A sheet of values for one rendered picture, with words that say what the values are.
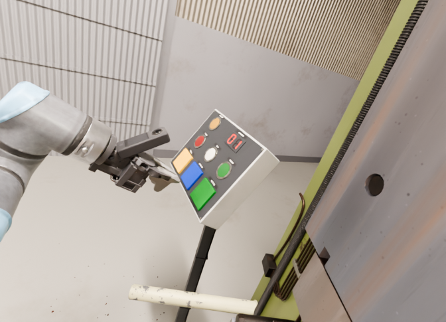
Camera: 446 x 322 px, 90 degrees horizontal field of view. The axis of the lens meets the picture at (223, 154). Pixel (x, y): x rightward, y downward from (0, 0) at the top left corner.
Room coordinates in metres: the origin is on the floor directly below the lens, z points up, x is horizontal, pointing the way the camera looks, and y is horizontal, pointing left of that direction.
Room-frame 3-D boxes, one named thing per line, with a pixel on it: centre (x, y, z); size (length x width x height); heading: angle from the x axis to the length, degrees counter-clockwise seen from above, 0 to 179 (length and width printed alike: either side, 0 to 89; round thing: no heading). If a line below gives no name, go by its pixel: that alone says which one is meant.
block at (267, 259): (0.57, -0.26, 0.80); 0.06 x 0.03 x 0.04; 9
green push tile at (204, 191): (0.57, 0.02, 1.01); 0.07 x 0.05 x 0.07; 34
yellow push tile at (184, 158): (0.73, 0.13, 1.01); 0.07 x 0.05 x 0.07; 34
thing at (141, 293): (0.51, -0.05, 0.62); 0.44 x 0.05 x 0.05; 99
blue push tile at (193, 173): (0.65, 0.08, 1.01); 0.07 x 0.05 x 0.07; 34
